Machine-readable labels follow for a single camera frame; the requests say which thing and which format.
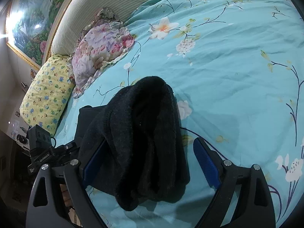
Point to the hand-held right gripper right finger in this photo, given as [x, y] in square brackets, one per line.
[205, 161]

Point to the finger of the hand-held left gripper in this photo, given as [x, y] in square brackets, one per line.
[68, 148]

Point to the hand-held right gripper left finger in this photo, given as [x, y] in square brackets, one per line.
[89, 171]

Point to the black pants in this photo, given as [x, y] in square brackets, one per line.
[142, 135]

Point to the yellow printed pillow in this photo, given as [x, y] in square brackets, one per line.
[47, 92]

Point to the teal floral bed sheet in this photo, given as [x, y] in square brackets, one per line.
[225, 76]

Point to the pink floral pillow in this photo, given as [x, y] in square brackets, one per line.
[99, 47]

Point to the gold framed floral painting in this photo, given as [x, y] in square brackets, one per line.
[35, 19]

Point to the beige striped headboard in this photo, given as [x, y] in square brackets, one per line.
[95, 4]

